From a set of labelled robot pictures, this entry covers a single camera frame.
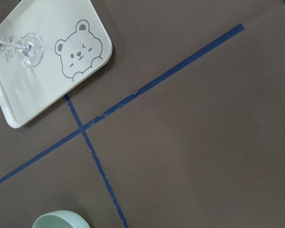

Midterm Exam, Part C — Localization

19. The mint green bowl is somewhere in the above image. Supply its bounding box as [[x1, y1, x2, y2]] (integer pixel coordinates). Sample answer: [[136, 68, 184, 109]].
[[32, 210, 90, 228]]

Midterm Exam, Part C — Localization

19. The cream bear tray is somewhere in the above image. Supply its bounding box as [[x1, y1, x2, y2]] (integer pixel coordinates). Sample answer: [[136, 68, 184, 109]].
[[0, 0, 113, 128]]

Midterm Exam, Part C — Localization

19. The clear wine glass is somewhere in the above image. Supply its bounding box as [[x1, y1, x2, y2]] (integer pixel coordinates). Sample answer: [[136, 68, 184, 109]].
[[0, 33, 44, 67]]

